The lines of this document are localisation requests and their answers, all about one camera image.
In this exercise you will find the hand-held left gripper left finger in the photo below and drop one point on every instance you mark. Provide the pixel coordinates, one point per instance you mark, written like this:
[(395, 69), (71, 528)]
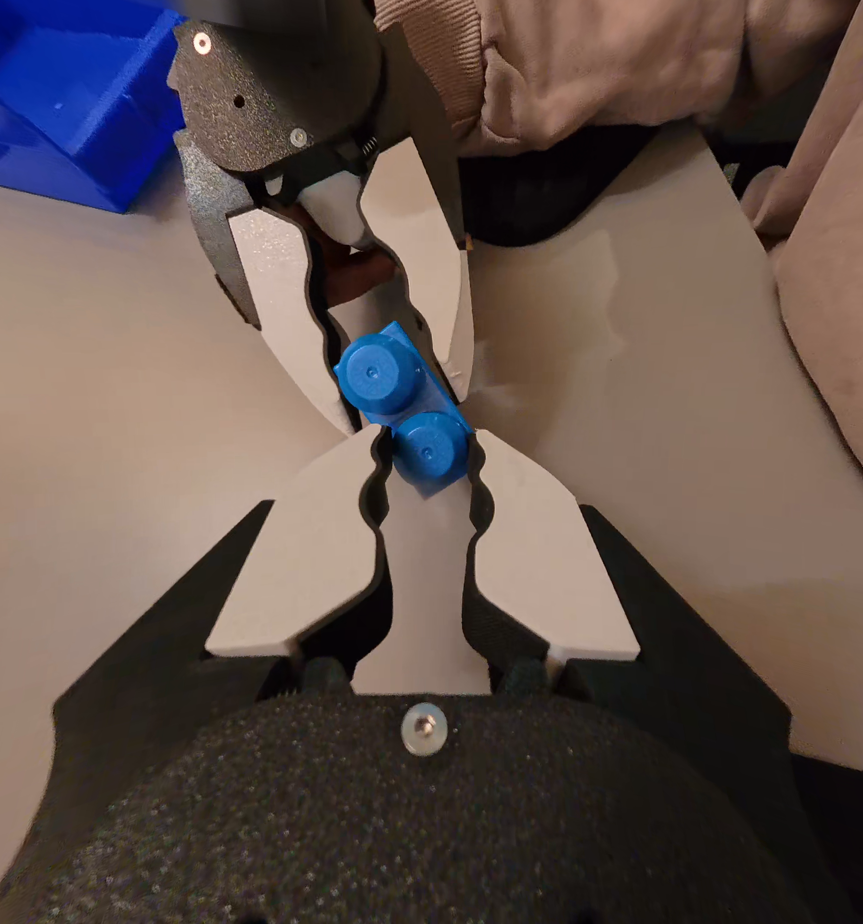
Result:
[(308, 570)]

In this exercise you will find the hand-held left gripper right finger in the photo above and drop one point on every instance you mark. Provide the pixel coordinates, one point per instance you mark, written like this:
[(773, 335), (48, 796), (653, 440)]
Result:
[(547, 570)]

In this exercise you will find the person's beige sweater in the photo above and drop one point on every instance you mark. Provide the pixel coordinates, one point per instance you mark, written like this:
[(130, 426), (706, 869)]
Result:
[(843, 289)]

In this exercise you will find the blue plastic storage bin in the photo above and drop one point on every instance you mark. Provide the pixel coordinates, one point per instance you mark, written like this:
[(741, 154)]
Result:
[(63, 108)]

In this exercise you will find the black desk mat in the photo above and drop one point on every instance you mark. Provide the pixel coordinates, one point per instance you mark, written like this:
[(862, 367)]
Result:
[(532, 202)]

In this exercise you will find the person's right forearm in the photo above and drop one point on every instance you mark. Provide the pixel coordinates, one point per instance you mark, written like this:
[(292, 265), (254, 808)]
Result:
[(583, 65)]

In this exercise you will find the blue two-stud building block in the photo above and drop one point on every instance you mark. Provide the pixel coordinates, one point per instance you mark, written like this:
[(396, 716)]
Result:
[(373, 375)]

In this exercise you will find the person's right hand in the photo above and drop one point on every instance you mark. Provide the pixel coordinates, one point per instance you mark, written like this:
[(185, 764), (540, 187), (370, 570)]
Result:
[(355, 274)]

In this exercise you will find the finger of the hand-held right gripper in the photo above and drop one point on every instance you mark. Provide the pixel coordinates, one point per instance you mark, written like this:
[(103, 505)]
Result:
[(276, 274), (431, 238)]

